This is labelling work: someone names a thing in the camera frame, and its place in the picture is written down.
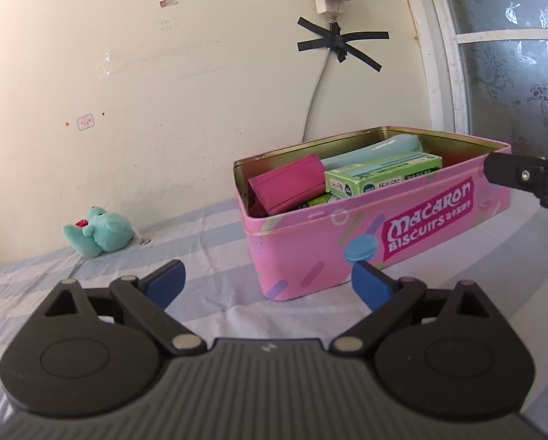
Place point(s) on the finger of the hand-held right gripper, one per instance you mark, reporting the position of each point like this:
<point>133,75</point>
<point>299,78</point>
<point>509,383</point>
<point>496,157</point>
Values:
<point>512,172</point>

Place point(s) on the white wall sticker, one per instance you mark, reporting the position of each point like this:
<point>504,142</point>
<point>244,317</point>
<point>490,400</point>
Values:
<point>86,122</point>

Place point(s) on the green patterned box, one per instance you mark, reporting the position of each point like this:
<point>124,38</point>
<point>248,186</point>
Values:
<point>317,202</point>

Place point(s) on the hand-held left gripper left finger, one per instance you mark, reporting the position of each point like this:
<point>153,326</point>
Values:
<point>166,282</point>

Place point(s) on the pink wall sticker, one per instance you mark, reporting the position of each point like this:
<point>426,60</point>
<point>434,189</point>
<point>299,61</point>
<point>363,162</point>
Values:
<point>167,2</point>

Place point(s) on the striped bed sheet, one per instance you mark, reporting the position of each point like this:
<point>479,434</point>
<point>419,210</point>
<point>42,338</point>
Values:
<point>210,256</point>

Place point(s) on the pink biscuit tin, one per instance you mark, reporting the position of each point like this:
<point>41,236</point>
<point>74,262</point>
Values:
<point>301,247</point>

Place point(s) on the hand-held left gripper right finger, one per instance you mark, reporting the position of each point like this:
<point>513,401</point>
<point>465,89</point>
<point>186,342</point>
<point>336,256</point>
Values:
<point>370,286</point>

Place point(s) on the light green box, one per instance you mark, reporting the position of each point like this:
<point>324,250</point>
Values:
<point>384,173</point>

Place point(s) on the black tape strip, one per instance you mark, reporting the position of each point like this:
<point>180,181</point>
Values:
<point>365,36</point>
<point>361,57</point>

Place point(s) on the light blue pencil case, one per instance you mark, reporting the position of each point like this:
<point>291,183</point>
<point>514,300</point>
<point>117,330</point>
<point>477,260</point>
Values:
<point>393,143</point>

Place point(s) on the teal plush toy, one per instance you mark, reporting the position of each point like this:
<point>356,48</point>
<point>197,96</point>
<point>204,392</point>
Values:
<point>104,231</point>

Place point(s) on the white window frame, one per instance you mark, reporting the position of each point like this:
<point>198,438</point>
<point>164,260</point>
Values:
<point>446,55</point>

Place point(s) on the pink wallet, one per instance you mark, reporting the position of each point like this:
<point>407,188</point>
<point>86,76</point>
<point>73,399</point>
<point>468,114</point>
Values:
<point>285,185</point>

